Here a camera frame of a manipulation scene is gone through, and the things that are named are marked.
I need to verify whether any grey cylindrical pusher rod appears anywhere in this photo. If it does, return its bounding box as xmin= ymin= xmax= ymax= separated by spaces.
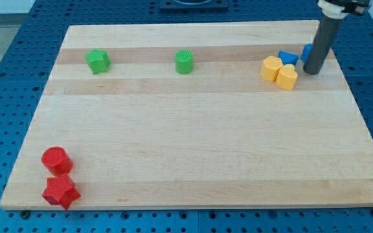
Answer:
xmin=303 ymin=15 xmax=342 ymax=75

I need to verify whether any green star block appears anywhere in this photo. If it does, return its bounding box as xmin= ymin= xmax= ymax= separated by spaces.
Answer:
xmin=85 ymin=49 xmax=111 ymax=74

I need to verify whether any blue cube block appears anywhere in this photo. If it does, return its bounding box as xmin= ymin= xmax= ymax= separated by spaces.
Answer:
xmin=300 ymin=43 xmax=312 ymax=63

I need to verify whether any blue triangle block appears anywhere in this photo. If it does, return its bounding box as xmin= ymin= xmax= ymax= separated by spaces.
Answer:
xmin=278 ymin=50 xmax=299 ymax=66

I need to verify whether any green cylinder block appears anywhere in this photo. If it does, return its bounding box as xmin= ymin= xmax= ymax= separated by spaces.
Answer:
xmin=175 ymin=50 xmax=194 ymax=74

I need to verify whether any yellow hexagon block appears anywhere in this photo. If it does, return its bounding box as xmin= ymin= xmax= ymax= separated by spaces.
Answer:
xmin=260 ymin=56 xmax=283 ymax=82

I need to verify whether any red cylinder block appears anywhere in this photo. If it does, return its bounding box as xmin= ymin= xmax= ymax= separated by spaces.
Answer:
xmin=41 ymin=146 xmax=73 ymax=177

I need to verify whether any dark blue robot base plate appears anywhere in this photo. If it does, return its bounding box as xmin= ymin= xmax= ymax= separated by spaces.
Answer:
xmin=158 ymin=0 xmax=229 ymax=11

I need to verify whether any red star block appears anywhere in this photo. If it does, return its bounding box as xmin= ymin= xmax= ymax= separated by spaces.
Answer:
xmin=42 ymin=173 xmax=81 ymax=210

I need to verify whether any yellow heart block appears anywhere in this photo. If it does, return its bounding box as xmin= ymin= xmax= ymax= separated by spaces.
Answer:
xmin=275 ymin=63 xmax=298 ymax=91

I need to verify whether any wooden board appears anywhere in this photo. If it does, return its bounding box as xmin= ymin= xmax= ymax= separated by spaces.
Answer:
xmin=0 ymin=20 xmax=373 ymax=210

